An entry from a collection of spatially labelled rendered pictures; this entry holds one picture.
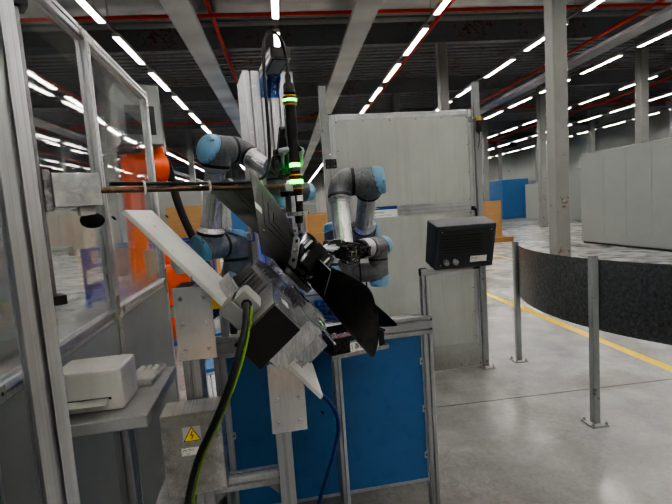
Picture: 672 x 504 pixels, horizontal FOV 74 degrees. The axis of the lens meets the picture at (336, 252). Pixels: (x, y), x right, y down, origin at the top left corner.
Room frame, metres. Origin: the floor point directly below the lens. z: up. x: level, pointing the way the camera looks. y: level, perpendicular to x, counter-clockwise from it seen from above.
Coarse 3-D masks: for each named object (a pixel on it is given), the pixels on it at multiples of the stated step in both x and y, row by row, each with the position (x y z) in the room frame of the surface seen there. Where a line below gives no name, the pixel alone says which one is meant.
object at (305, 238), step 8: (304, 240) 1.27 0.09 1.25; (312, 240) 1.26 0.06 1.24; (304, 248) 1.26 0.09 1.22; (312, 248) 1.25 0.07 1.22; (320, 248) 1.25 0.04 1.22; (304, 256) 1.25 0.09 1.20; (312, 256) 1.25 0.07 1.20; (320, 256) 1.25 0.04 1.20; (328, 256) 1.26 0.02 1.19; (280, 264) 1.24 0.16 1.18; (304, 264) 1.25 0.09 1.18; (312, 264) 1.25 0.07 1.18; (328, 264) 1.28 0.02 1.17; (288, 272) 1.23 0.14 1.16; (296, 272) 1.25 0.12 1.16; (304, 272) 1.26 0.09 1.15; (312, 272) 1.26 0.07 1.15; (296, 280) 1.23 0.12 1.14; (304, 280) 1.27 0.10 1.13; (304, 288) 1.25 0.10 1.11
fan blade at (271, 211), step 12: (252, 180) 1.06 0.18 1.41; (252, 192) 1.02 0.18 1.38; (264, 192) 1.09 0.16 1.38; (264, 204) 1.06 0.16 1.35; (276, 204) 1.14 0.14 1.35; (264, 216) 1.04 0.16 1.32; (276, 216) 1.11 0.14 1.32; (276, 228) 1.10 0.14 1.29; (288, 228) 1.18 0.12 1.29; (264, 240) 1.00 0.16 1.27; (276, 240) 1.09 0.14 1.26; (288, 240) 1.17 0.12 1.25; (264, 252) 0.99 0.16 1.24; (276, 252) 1.08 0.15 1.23; (288, 252) 1.16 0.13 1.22
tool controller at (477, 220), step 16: (432, 224) 1.82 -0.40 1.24; (448, 224) 1.80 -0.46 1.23; (464, 224) 1.79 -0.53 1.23; (480, 224) 1.80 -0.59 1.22; (432, 240) 1.82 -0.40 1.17; (448, 240) 1.79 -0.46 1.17; (464, 240) 1.80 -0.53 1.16; (480, 240) 1.81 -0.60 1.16; (432, 256) 1.83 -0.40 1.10; (448, 256) 1.81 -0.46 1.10; (464, 256) 1.82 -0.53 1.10; (480, 256) 1.83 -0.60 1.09
